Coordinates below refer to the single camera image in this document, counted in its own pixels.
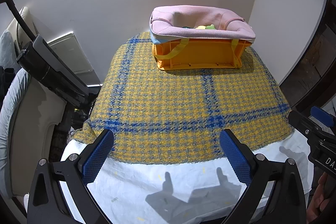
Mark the light green plush toy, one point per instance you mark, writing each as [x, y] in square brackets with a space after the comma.
[210, 27]

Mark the pink fabric tote bag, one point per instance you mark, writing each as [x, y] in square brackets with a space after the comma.
[225, 24]

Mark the grey cloth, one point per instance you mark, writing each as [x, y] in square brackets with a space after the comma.
[9, 113]

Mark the person's right hand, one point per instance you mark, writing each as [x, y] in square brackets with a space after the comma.
[319, 200]

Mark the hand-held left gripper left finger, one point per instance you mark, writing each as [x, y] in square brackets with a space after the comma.
[97, 153]

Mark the grey black appliance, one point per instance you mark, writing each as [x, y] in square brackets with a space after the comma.
[50, 69]

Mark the orange plastic basket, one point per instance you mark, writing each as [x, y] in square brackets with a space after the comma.
[204, 54]

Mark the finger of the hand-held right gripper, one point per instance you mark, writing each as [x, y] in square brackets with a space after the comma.
[321, 115]
[300, 123]

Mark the white table cover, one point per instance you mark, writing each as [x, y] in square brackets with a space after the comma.
[147, 187]

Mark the yellow blue plaid cloth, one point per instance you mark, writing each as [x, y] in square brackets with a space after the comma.
[170, 103]

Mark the dark wooden door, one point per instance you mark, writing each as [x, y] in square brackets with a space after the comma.
[309, 56]

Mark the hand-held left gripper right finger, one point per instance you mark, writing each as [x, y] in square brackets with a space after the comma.
[235, 155]

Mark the beige padded chair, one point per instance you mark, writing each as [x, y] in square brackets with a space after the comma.
[34, 113]

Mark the dark appliance base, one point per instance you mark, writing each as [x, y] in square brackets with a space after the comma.
[76, 116]

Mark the yellow duck plush toy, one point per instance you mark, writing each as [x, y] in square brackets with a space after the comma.
[200, 27]

